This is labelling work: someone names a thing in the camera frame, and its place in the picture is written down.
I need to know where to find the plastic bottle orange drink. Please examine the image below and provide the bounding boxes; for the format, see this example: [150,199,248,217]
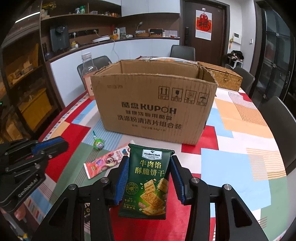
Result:
[82,52,98,100]

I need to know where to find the green beef cracker packet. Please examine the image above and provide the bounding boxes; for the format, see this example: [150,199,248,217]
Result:
[118,144,175,220]

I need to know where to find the woven wicker box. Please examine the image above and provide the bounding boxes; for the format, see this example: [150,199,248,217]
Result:
[197,61,242,91]

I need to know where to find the dark grey dining chair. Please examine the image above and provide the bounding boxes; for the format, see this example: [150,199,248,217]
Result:
[259,96,296,174]

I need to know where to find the dark wooden shelf unit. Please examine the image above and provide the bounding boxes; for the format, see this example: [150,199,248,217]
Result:
[1,16,60,143]

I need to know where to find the grey chair behind bottle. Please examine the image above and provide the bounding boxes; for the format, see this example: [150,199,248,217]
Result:
[77,56,112,80]

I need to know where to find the black wall appliance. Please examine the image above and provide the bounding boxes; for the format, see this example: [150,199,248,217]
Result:
[50,25,70,52]

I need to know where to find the long pink candy packet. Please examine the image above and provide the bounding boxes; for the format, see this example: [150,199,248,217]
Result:
[84,143,130,179]

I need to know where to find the dark wooden door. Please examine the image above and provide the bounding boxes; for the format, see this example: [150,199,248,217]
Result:
[182,1,230,66]

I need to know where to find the red fu poster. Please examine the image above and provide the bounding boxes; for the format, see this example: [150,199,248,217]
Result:
[195,10,213,41]

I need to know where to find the brown cardboard box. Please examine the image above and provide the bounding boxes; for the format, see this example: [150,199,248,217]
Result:
[91,60,218,145]

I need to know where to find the green lollipop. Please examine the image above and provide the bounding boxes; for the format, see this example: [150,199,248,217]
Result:
[92,131,105,151]

